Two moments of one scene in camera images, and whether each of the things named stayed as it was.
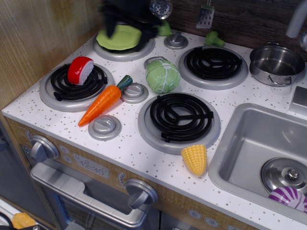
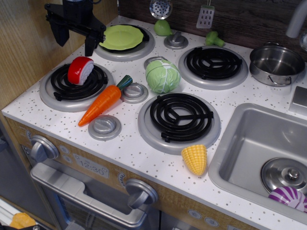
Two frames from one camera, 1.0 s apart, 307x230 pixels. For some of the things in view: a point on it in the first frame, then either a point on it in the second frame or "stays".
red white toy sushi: [79, 69] stays
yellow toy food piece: [22, 220] stays
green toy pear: [165, 30] stays
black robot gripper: [115, 11] -> [77, 14]
